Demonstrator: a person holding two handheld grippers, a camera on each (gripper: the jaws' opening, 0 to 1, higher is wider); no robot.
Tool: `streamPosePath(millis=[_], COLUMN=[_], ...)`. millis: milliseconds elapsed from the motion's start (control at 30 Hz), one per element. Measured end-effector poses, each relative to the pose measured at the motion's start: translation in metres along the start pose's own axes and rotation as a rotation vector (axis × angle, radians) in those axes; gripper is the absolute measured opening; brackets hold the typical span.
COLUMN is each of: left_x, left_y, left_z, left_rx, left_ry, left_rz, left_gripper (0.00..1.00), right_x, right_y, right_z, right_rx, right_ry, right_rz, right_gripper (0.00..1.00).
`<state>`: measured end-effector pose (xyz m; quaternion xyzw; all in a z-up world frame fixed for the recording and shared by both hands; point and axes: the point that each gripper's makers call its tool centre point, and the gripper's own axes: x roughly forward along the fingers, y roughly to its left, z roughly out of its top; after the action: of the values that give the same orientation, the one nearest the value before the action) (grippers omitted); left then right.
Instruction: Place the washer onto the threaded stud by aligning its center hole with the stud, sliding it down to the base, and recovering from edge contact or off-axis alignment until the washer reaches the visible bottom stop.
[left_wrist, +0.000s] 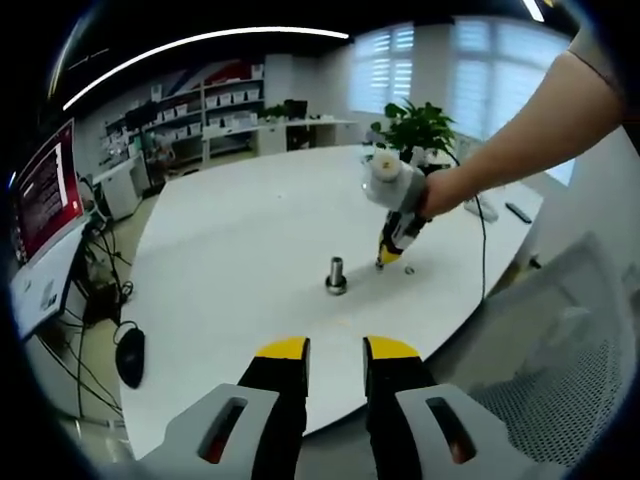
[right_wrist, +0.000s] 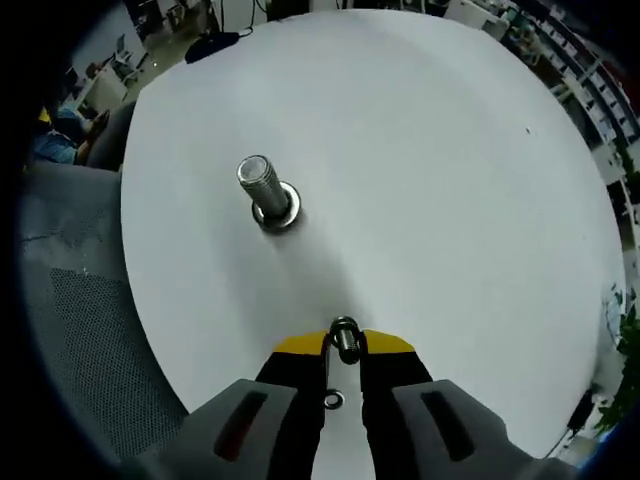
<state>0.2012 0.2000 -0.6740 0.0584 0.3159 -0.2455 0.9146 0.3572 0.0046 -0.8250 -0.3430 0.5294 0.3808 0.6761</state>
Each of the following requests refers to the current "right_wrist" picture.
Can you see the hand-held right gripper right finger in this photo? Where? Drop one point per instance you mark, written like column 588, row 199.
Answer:
column 395, row 385

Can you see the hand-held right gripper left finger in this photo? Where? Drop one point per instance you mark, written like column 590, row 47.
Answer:
column 295, row 385

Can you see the small metal washer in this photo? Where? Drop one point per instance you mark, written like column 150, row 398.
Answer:
column 344, row 318
column 326, row 400

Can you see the small threaded steel stud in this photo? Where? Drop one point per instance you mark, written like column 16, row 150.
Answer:
column 346, row 347

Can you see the large metal washer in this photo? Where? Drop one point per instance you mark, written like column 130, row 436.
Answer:
column 293, row 206

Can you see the large threaded steel stud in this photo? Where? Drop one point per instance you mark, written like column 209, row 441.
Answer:
column 257, row 182

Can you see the small black device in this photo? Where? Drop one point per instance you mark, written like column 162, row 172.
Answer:
column 580, row 410

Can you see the white mesh office chair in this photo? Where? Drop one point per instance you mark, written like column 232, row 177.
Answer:
column 80, row 310

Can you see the green potted plant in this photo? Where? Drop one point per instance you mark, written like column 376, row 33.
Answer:
column 627, row 350

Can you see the black computer mouse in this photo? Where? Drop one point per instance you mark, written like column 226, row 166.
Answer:
column 210, row 47

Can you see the white shelf with storage bins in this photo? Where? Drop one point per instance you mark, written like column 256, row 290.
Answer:
column 585, row 85

